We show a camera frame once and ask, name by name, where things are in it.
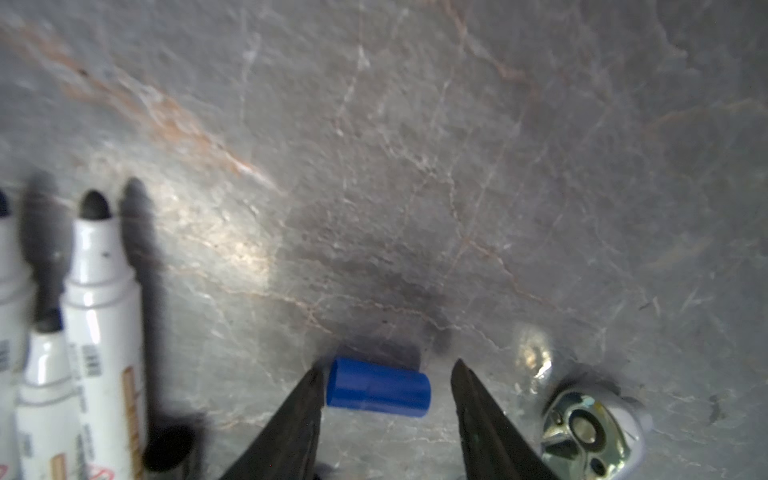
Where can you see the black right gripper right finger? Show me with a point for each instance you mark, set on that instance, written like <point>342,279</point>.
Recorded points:
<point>492,446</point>

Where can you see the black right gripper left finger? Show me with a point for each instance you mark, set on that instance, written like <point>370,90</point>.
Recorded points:
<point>287,446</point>

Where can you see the blue pen cap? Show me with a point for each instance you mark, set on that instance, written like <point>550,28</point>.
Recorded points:
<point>358,385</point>

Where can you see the black pen cap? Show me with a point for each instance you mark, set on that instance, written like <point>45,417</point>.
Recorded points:
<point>171,455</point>

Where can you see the white marker on table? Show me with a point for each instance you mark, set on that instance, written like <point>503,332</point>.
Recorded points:
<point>47,419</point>
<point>18,295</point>
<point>101,306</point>

